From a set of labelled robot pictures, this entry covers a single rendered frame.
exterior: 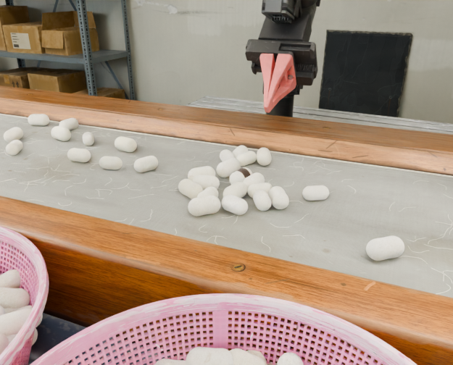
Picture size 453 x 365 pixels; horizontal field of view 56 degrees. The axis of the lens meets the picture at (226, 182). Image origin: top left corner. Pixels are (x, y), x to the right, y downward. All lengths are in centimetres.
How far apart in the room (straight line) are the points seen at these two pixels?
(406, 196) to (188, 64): 251
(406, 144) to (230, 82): 224
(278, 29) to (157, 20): 241
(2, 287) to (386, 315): 30
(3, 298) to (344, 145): 47
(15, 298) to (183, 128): 42
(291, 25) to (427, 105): 197
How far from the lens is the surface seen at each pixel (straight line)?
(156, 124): 75
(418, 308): 34
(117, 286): 39
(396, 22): 253
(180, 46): 297
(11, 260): 43
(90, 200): 53
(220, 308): 32
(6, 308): 40
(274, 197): 48
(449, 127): 114
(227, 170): 55
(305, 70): 67
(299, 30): 66
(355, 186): 56
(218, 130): 70
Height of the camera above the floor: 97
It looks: 25 degrees down
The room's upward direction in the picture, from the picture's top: straight up
